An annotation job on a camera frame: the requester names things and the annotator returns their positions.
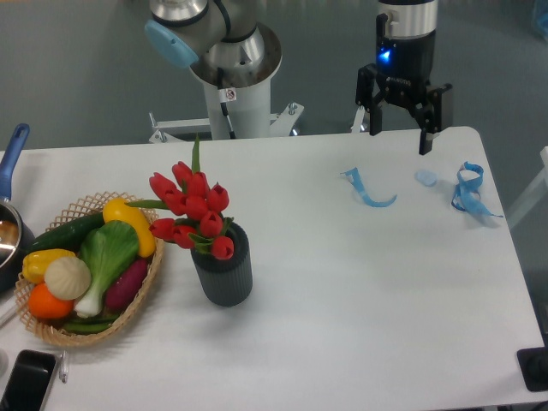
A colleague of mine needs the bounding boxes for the yellow squash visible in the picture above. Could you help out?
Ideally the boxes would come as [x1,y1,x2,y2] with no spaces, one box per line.
[102,197,156,258]

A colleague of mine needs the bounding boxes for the green bok choy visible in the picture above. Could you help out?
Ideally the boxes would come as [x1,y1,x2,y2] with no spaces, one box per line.
[74,220,139,319]

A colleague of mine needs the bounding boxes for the woven wicker basket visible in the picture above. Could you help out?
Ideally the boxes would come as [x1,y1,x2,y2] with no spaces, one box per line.
[14,192,164,348]

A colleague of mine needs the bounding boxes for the blue crumpled ribbon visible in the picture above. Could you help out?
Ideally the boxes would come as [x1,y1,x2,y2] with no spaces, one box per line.
[450,161,503,219]

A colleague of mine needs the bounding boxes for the blue tape strip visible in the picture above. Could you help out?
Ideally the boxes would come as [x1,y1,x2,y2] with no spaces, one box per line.
[341,167,397,208]

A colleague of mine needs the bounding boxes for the dark grey ribbed vase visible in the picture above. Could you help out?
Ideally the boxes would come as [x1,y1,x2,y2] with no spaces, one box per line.
[191,223,253,307]

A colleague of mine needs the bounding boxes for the black smartphone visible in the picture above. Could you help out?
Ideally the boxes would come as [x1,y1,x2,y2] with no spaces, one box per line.
[1,349,57,411]

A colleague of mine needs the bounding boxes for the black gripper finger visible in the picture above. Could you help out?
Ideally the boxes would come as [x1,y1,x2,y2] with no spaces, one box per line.
[414,104,441,155]
[369,90,385,135]

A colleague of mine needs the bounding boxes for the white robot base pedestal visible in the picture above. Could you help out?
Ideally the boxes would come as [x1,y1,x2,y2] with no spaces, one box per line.
[145,21,304,140]

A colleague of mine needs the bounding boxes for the purple sweet potato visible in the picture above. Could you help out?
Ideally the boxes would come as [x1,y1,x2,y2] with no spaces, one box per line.
[104,259,148,313]

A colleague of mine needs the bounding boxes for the black device at edge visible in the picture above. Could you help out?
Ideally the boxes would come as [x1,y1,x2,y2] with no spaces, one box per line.
[516,347,547,392]

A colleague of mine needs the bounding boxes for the pale blue round cap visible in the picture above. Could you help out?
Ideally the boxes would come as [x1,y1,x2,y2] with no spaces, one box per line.
[414,170,438,187]

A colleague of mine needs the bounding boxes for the red tulip bouquet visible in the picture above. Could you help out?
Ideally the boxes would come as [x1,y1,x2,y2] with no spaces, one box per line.
[129,139,235,260]

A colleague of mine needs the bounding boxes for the green cucumber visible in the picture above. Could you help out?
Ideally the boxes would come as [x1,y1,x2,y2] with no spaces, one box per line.
[27,213,104,253]

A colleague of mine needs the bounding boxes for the yellow bell pepper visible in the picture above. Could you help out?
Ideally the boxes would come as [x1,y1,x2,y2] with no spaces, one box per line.
[21,248,76,284]

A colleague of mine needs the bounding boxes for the orange fruit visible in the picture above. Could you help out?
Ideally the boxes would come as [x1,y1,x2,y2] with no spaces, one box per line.
[28,283,74,319]

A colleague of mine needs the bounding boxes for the clear pen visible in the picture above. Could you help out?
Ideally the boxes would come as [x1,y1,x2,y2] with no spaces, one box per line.
[58,350,69,384]

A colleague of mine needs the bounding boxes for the green pea pod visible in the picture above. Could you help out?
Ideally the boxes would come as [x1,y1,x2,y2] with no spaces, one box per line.
[62,315,118,335]

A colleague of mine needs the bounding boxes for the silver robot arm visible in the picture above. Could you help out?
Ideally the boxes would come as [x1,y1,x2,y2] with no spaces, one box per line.
[145,1,453,154]

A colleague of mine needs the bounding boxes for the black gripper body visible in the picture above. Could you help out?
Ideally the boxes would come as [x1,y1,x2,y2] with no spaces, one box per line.
[355,31,453,131]

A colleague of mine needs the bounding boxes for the blue handled saucepan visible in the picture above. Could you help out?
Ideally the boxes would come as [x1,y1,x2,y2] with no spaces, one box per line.
[1,123,34,292]

